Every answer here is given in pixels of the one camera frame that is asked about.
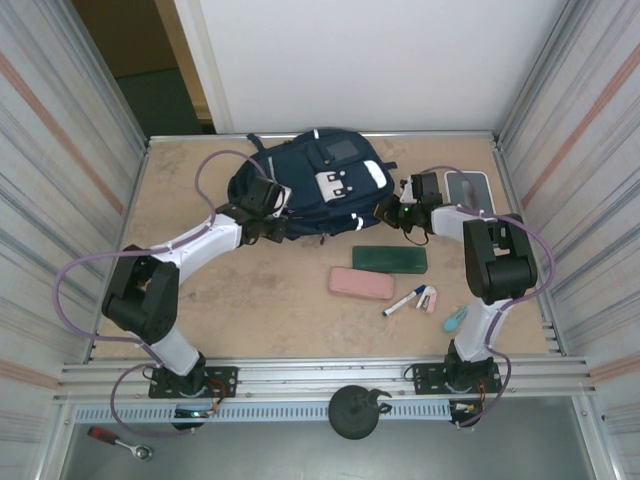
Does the grey slotted cable duct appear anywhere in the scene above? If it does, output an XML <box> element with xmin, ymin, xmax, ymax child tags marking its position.
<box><xmin>73</xmin><ymin>403</ymin><xmax>459</xmax><ymax>424</ymax></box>

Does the white box grey slotted lid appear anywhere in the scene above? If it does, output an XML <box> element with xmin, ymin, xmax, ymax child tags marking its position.
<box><xmin>443</xmin><ymin>169</ymin><xmax>497</xmax><ymax>217</ymax></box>

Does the green pencil case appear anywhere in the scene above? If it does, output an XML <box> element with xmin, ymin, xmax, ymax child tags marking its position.
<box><xmin>352</xmin><ymin>244</ymin><xmax>430</xmax><ymax>275</ymax></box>

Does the red handled ratchet wrench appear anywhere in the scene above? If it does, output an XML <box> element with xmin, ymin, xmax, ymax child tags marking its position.
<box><xmin>87</xmin><ymin>425</ymin><xmax>154</xmax><ymax>461</ymax></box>

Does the navy blue backpack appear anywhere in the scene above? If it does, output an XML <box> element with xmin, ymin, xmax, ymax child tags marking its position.
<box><xmin>227</xmin><ymin>127</ymin><xmax>399</xmax><ymax>246</ymax></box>

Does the aluminium front rail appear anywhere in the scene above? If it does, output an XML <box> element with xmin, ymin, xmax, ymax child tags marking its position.
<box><xmin>58</xmin><ymin>355</ymin><xmax>597</xmax><ymax>404</ymax></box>

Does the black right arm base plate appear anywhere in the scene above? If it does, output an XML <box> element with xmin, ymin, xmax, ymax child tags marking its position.
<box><xmin>412</xmin><ymin>362</ymin><xmax>504</xmax><ymax>396</ymax></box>

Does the teal correction tape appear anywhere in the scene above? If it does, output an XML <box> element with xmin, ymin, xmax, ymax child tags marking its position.
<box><xmin>442</xmin><ymin>304</ymin><xmax>471</xmax><ymax>333</ymax></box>

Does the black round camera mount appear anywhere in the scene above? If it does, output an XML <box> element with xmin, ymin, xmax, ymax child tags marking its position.
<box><xmin>327</xmin><ymin>385</ymin><xmax>392</xmax><ymax>441</ymax></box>

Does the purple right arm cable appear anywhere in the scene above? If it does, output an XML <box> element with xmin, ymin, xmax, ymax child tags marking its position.
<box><xmin>422</xmin><ymin>166</ymin><xmax>555</xmax><ymax>430</ymax></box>

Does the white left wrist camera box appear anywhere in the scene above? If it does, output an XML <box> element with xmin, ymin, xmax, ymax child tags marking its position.
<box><xmin>272</xmin><ymin>184</ymin><xmax>294</xmax><ymax>219</ymax></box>

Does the white door frame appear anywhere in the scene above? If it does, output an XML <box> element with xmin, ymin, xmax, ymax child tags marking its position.
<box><xmin>172</xmin><ymin>0</ymin><xmax>236</xmax><ymax>135</ymax></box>

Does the white marker blue cap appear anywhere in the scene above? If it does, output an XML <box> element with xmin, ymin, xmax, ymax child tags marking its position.
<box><xmin>382</xmin><ymin>284</ymin><xmax>427</xmax><ymax>318</ymax></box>

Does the pink pencil case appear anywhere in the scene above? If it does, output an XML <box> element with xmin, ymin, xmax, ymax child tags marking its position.
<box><xmin>328</xmin><ymin>266</ymin><xmax>396</xmax><ymax>302</ymax></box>

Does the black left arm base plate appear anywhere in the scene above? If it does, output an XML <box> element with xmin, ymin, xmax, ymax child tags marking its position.
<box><xmin>148</xmin><ymin>365</ymin><xmax>239</xmax><ymax>400</ymax></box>

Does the small pink white stapler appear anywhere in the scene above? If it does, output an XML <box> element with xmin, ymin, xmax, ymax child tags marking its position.
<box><xmin>415</xmin><ymin>285</ymin><xmax>439</xmax><ymax>315</ymax></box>

